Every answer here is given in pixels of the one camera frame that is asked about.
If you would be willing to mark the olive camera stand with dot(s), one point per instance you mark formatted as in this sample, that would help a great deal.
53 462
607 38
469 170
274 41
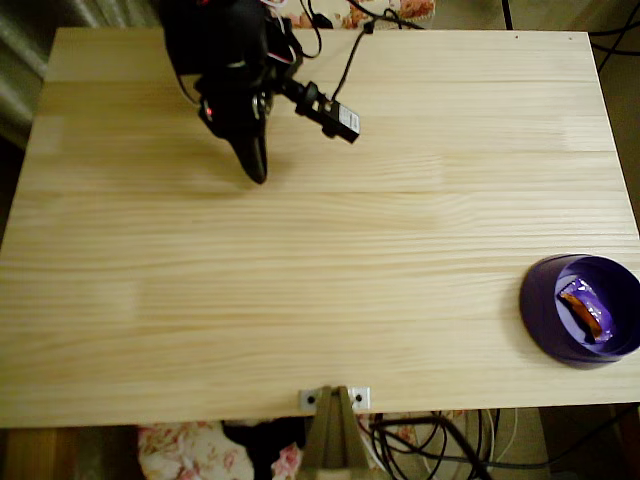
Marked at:
332 440

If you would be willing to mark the black cloth item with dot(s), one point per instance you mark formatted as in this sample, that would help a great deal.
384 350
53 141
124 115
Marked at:
260 445

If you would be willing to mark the purple bowl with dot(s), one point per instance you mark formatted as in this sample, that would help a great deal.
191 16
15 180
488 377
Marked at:
537 310

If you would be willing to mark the wooden frame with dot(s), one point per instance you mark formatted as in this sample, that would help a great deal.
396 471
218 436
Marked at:
30 455

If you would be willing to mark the grey metal bracket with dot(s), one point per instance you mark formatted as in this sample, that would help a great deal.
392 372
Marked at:
304 395

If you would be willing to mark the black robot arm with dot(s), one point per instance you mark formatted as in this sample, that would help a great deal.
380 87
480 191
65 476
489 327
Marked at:
215 35

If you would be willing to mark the black ball-joint camera mount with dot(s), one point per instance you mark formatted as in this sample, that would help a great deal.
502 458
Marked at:
300 92

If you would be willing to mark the purple orange snack bar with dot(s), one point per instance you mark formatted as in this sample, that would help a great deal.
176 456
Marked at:
585 305

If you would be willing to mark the black box camera white label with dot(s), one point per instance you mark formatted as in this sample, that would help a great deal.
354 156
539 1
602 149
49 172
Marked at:
342 120

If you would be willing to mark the floral fabric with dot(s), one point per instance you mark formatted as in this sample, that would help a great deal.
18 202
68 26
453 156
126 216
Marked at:
415 10
185 450

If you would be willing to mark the silver pleated mat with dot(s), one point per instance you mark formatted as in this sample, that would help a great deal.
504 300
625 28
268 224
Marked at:
20 65

